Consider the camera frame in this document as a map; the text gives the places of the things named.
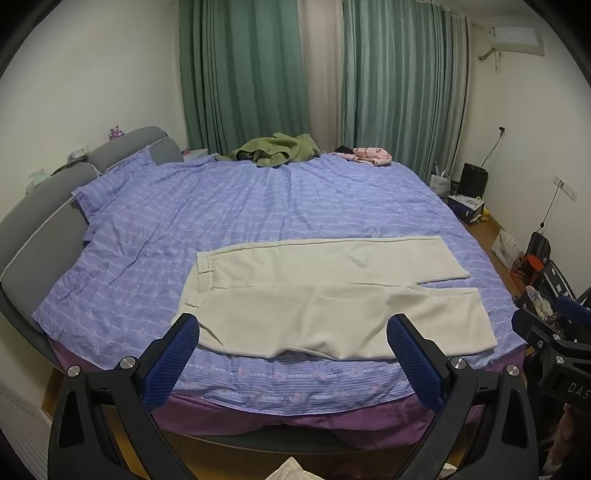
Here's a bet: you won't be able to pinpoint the white plastic bag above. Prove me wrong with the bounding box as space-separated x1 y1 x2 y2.
491 229 523 271

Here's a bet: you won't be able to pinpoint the blue and white box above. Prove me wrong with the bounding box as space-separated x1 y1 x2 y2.
448 194 485 225

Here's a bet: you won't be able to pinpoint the olive green garment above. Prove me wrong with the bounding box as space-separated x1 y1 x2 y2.
215 133 321 168

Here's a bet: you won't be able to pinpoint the white shopping bag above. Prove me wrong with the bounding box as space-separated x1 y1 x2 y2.
430 161 451 199

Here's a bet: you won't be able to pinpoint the pink patterned garment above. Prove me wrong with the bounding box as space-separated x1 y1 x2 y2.
333 146 393 167

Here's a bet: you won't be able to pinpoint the beige sheer curtain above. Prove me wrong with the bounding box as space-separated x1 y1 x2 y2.
297 0 346 153

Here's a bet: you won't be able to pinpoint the white cloth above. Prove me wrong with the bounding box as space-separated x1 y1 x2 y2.
267 456 317 480

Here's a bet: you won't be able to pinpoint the grey padded headboard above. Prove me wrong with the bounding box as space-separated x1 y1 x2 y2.
0 127 185 324

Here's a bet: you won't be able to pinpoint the wall outlet with plug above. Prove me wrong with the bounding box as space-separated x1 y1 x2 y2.
479 124 507 168

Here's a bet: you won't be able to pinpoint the person's right forearm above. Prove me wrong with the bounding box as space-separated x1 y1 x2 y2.
540 402 591 480

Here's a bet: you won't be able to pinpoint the purple floral striped pillow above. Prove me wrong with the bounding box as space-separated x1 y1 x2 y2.
71 145 185 220

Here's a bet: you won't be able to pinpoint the black hanging cable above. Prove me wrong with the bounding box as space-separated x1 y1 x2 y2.
537 181 565 232

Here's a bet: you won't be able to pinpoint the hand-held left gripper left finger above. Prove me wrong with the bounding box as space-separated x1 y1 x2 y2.
47 313 204 480

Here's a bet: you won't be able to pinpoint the cream pants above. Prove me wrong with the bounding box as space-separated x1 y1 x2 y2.
171 235 498 361

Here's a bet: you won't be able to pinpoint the green curtain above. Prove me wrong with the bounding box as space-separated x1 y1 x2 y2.
179 0 311 157
341 0 471 182

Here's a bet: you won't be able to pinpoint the black and orange equipment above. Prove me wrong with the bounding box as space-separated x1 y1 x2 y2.
516 231 578 324

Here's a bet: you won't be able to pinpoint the purple floral striped duvet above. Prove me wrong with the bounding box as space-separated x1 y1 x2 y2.
32 152 527 416

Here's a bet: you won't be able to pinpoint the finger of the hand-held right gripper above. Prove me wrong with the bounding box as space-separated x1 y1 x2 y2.
512 307 591 365
555 287 591 324

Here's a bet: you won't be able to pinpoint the white air conditioner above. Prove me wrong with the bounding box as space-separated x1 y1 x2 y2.
488 25 546 58

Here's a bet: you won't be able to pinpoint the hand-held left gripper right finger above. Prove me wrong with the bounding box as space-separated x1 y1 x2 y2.
385 313 541 480

